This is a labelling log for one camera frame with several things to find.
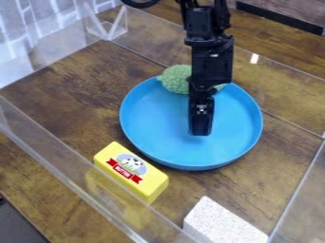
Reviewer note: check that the white speckled foam block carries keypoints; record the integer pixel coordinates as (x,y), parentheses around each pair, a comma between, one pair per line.
(212,224)

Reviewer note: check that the clear acrylic enclosure wall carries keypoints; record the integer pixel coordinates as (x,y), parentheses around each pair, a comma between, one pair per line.
(60,118)

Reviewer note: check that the yellow butter block toy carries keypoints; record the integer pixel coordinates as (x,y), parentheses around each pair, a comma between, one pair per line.
(142,178)

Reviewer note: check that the blue round tray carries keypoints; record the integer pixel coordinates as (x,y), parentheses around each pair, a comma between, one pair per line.
(153,118)

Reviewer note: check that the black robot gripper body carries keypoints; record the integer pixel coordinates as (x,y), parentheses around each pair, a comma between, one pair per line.
(205,23)

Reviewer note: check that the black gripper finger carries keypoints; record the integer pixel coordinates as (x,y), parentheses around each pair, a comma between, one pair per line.
(200,112)

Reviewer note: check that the black baseboard strip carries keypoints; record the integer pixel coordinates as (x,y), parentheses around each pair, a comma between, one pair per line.
(280,18)

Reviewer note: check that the white sheer curtain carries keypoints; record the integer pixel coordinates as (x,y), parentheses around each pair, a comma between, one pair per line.
(43,30)

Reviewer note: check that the clear acrylic corner bracket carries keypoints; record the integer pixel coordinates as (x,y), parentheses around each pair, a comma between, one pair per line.
(108,25)

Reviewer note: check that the green bitter gourd toy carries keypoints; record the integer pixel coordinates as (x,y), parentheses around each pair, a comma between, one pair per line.
(177,80)

